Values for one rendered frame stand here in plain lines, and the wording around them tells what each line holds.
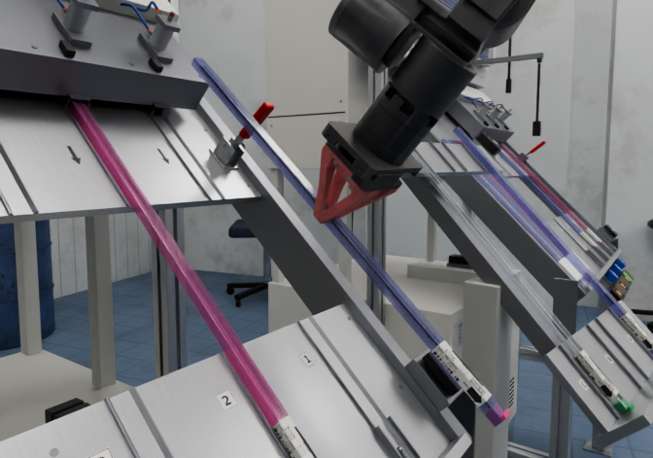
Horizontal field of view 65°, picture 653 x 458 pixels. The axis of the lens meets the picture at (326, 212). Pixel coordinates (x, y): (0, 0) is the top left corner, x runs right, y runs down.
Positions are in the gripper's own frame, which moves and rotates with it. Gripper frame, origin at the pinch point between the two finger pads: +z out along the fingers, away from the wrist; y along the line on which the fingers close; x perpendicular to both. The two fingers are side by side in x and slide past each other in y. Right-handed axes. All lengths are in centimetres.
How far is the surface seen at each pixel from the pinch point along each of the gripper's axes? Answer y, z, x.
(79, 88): 11.2, 7.2, -27.9
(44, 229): -104, 210, -179
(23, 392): 3, 68, -23
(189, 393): 17.3, 10.4, 7.8
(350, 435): 4.9, 10.7, 17.8
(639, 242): -341, 33, 39
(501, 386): -38, 18, 27
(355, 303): -7.6, 9.5, 6.9
